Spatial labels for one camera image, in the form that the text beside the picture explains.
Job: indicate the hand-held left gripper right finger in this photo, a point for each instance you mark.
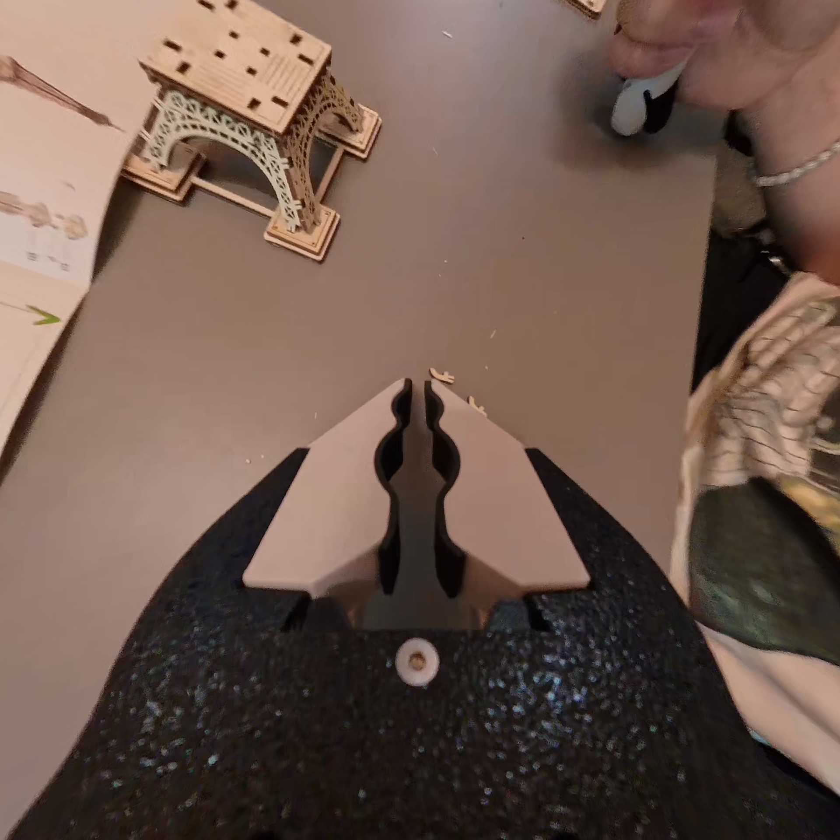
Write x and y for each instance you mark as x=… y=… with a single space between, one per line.
x=512 y=525

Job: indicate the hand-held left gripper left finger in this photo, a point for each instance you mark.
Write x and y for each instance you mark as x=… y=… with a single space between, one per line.
x=328 y=518

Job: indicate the person's printed t-shirt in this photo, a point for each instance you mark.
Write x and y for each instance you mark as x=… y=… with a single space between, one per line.
x=761 y=525

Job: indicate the instruction booklet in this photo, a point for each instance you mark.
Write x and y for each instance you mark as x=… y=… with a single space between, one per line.
x=46 y=197

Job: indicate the wooden tower base model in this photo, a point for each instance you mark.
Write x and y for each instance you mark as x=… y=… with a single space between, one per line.
x=243 y=79

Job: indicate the grey desk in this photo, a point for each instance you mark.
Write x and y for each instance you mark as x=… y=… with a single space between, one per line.
x=459 y=262

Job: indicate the person's right hand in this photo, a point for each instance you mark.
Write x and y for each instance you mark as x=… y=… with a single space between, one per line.
x=754 y=52

